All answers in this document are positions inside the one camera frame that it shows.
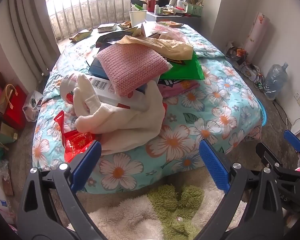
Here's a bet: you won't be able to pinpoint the red gift bag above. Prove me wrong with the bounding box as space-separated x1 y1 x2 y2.
2 84 28 130

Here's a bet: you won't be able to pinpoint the green snack bag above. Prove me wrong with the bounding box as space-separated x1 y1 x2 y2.
160 51 205 80

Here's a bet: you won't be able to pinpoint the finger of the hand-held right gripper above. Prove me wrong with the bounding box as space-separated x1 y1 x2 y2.
284 129 300 170
255 142 294 178

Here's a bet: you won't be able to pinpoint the grey cabinet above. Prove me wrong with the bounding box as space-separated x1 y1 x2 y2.
146 11 203 28

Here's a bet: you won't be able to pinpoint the pink snack packet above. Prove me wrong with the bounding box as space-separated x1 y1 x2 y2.
157 80 201 98

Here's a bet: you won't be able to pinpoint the brown snack bag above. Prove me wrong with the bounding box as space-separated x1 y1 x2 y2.
162 21 184 28

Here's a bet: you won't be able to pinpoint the white towel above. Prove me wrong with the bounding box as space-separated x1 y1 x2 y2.
74 80 166 156

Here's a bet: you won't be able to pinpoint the yellow brown snack packet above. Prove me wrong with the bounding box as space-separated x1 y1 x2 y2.
69 29 93 42

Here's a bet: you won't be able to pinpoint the pink knitted cloth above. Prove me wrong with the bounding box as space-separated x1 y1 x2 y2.
96 42 174 97

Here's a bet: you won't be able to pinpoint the green plastic storage basket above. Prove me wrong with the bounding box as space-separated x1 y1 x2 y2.
186 3 203 17

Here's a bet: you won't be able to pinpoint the teal gold box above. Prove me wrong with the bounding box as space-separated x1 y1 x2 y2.
0 120 18 145

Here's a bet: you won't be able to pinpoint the white printed carton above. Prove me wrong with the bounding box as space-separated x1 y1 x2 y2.
240 64 259 79

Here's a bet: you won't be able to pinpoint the beige pleated curtain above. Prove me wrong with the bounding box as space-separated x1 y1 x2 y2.
5 0 63 78

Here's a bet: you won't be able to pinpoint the clear plastic packaging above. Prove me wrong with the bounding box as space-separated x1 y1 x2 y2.
145 22 190 45

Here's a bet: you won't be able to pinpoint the white paper cup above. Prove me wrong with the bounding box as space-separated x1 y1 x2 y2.
129 10 147 28

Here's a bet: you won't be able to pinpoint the metal window railing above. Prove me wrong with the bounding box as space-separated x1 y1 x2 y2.
49 0 150 40

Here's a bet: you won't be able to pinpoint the pink cardboard box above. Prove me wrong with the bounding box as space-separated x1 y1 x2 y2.
0 197 18 230

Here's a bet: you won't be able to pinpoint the clear blue water jug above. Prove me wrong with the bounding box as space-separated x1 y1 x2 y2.
264 62 289 101

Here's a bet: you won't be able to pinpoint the black orange snack bag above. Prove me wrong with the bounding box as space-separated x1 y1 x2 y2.
226 45 248 65

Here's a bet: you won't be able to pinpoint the red snack packet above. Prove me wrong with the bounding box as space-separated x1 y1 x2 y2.
54 110 97 163

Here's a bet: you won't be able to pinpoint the tangled cables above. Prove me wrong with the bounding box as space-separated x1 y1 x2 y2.
241 61 267 89

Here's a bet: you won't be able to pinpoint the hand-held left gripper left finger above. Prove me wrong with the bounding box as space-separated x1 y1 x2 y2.
16 140 108 240

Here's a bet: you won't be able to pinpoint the floral light blue blanket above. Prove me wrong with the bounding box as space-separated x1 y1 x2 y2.
31 21 264 193

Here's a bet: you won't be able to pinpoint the blue plastic waste basket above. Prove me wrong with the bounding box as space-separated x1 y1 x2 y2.
259 100 268 128

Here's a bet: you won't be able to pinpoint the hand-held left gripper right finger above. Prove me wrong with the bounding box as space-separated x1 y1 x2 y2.
199 138 284 240

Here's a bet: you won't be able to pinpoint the brown paper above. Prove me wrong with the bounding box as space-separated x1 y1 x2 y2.
115 35 194 60

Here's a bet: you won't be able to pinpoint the white crumpled plastic bag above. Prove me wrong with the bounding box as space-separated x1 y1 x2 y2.
22 90 44 122

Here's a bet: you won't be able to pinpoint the white plush glove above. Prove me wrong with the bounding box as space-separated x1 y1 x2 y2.
76 74 103 113

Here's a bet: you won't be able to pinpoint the white green biscuit pack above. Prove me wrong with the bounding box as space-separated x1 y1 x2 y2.
98 23 117 33

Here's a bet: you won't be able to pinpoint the white strawberry tissue pack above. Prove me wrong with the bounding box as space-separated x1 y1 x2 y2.
59 74 150 113

